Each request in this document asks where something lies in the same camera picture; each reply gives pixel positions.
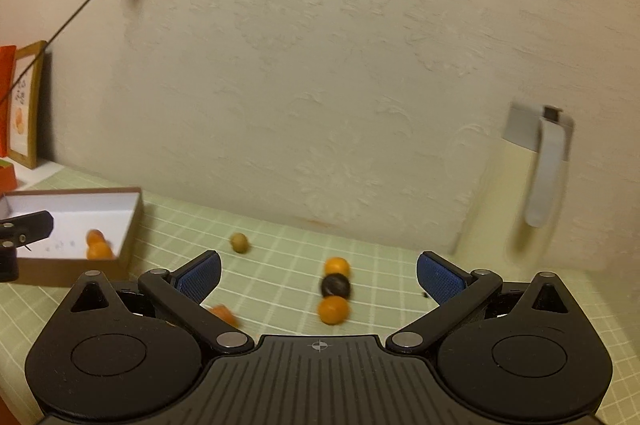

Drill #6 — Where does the small green-brown fruit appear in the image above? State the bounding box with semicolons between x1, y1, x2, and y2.
229;232;250;254

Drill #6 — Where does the brown cardboard box white inside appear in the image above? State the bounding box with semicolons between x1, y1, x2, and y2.
1;187;143;287

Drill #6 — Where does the small orange fruit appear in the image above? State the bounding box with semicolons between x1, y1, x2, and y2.
208;305;240;327

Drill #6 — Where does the red gift box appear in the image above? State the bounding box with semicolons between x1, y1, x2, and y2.
0;159;18;194

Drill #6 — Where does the red paper bag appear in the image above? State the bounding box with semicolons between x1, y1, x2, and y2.
0;45;16;158

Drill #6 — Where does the dark purple round fruit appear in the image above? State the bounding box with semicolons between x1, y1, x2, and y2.
320;273;352;299

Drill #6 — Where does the wooden picture frame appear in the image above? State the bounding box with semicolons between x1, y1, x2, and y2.
6;41;47;170

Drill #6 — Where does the cream thermos jug grey lid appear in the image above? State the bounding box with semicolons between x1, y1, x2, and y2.
454;101;575;275

